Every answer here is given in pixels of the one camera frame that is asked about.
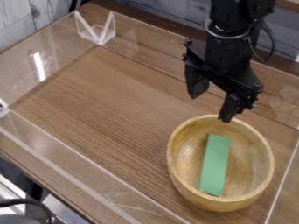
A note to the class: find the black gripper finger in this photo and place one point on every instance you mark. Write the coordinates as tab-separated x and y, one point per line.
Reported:
233	106
198	83

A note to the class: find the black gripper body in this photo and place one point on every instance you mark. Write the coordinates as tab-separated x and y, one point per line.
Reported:
228	55

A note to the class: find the brown wooden bowl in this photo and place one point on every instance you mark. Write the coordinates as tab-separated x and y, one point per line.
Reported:
250	169

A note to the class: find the green rectangular block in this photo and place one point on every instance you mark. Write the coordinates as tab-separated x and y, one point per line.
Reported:
214	167

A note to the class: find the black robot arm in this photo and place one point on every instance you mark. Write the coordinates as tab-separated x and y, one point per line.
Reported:
234	14

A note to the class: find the clear acrylic corner bracket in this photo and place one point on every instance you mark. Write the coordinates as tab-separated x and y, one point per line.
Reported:
99	34

